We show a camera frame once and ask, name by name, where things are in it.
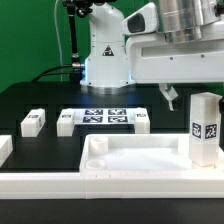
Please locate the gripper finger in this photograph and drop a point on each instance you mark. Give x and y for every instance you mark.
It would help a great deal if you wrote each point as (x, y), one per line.
(170, 94)
(221, 106)

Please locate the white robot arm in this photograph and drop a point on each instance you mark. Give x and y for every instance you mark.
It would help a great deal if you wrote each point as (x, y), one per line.
(179, 21)

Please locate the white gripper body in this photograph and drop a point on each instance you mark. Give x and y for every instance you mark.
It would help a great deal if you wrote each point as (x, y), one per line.
(152, 60)

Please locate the white desk tabletop tray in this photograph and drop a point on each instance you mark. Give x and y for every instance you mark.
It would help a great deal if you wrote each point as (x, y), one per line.
(136, 152)

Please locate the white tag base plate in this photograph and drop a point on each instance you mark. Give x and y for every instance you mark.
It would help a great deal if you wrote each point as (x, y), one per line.
(104, 116)

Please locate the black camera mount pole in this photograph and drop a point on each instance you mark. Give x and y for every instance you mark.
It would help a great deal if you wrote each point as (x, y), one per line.
(81, 8)

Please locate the white L-shaped obstacle fence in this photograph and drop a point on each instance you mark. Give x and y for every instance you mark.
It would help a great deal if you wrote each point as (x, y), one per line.
(203, 182)

